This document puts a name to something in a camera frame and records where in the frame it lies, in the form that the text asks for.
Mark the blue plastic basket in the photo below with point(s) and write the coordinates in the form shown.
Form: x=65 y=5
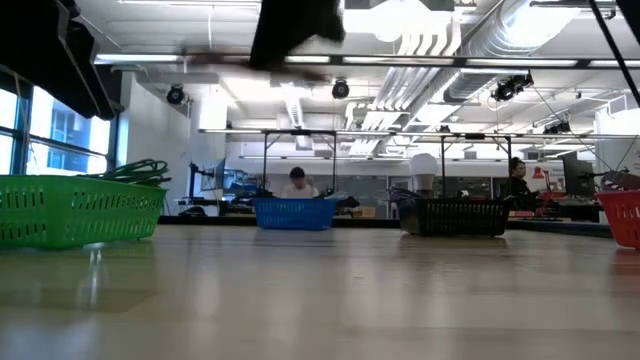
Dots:
x=295 y=214

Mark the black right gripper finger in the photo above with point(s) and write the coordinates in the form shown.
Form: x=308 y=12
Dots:
x=270 y=52

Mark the black aluminium table frame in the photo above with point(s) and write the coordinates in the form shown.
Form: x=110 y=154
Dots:
x=370 y=223

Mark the silver ventilation duct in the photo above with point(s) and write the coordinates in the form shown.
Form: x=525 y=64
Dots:
x=500 y=30

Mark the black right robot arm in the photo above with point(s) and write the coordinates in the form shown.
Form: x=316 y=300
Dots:
x=631 y=12

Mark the black computer monitor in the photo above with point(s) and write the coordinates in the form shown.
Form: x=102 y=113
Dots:
x=575 y=175

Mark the large window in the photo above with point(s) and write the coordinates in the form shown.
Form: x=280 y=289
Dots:
x=70 y=140

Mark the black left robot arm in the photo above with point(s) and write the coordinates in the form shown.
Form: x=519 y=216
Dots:
x=45 y=45

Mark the red plastic basket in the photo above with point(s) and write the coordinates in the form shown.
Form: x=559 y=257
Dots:
x=625 y=220

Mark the overhead LED light bar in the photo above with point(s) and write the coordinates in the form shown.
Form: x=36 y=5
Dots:
x=400 y=60

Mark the red desk lamp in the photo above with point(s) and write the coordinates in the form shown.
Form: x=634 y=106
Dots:
x=538 y=173

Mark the person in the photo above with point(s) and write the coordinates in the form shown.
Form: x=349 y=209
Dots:
x=517 y=190
x=298 y=191

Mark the black plastic basket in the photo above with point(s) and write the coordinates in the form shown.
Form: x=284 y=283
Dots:
x=455 y=217

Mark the black ceiling camera cluster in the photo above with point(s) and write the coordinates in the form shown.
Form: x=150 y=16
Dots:
x=510 y=86

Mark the green plastic basket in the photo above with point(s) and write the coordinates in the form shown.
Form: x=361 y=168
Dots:
x=75 y=215

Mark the black background rig frame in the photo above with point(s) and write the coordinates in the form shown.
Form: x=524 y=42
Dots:
x=300 y=132
x=475 y=136

